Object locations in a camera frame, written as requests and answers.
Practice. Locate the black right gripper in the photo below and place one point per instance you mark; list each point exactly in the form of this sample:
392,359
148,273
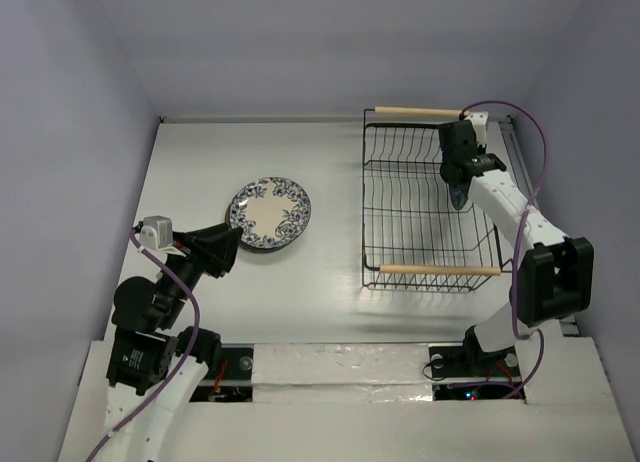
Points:
458,172

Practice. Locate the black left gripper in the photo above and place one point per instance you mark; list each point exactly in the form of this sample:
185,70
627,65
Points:
213,247

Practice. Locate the grey patterned plate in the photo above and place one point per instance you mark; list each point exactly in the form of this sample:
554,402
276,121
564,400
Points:
277,205

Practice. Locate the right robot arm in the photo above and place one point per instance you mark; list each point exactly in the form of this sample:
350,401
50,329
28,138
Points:
552,272

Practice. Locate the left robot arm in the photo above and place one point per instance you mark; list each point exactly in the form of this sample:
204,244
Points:
160,352

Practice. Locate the dark teal plate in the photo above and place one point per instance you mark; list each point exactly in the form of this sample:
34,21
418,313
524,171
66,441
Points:
459,195

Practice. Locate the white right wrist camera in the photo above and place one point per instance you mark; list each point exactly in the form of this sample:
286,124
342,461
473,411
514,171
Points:
479,121

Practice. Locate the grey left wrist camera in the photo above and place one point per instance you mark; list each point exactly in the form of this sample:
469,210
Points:
155,233

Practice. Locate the black wire dish rack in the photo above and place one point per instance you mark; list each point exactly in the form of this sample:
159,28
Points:
412,237

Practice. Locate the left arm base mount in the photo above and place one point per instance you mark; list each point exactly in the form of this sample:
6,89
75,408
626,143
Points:
231,381

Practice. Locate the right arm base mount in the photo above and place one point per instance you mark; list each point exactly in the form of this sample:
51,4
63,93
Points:
462,372

